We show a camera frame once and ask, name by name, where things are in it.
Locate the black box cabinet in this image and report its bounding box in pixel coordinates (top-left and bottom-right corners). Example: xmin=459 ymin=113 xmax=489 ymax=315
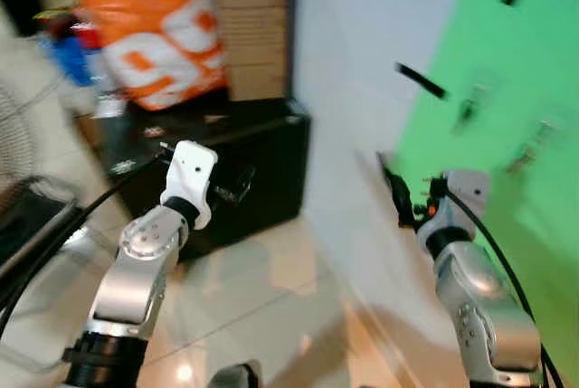
xmin=100 ymin=97 xmax=313 ymax=258

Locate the short black tape strip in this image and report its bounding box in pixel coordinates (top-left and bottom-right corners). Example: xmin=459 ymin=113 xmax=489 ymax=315
xmin=394 ymin=62 xmax=449 ymax=99

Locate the brown cardboard box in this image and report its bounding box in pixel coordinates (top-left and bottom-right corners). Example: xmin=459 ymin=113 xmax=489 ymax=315
xmin=210 ymin=0 xmax=295 ymax=102

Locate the orange and white plastic bag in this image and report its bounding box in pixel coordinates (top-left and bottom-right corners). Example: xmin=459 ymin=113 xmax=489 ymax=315
xmin=71 ymin=0 xmax=229 ymax=113

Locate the grey robot leg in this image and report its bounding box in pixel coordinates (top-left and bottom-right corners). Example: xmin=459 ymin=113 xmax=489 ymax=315
xmin=206 ymin=361 xmax=263 ymax=388

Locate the black floor device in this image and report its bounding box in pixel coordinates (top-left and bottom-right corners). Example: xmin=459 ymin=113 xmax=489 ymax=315
xmin=0 ymin=175 xmax=87 ymax=267

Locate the blue bag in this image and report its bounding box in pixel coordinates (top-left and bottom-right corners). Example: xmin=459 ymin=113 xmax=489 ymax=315
xmin=41 ymin=31 xmax=96 ymax=89

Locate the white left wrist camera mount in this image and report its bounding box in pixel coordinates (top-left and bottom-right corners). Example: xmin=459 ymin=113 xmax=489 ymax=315
xmin=161 ymin=140 xmax=219 ymax=230

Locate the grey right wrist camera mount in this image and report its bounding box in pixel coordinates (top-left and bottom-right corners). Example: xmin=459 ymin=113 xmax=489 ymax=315
xmin=432 ymin=169 xmax=492 ymax=231

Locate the green wall board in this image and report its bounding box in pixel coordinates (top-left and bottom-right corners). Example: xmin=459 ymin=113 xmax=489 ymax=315
xmin=389 ymin=0 xmax=579 ymax=388

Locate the clear adhesive metal wall hook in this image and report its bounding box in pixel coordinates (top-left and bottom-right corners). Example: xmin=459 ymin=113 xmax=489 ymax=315
xmin=455 ymin=83 xmax=491 ymax=131
xmin=503 ymin=117 xmax=558 ymax=177

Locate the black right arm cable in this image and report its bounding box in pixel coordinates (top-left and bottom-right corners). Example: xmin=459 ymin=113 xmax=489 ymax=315
xmin=443 ymin=185 xmax=566 ymax=388

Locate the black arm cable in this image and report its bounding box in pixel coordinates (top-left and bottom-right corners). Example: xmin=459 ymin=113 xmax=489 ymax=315
xmin=0 ymin=155 xmax=173 ymax=335
xmin=443 ymin=185 xmax=566 ymax=388

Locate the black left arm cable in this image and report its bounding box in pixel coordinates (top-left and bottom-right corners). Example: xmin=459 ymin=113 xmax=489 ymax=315
xmin=0 ymin=155 xmax=173 ymax=335

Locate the wire fan guard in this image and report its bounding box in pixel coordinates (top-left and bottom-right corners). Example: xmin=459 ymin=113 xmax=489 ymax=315
xmin=0 ymin=80 xmax=39 ymax=192

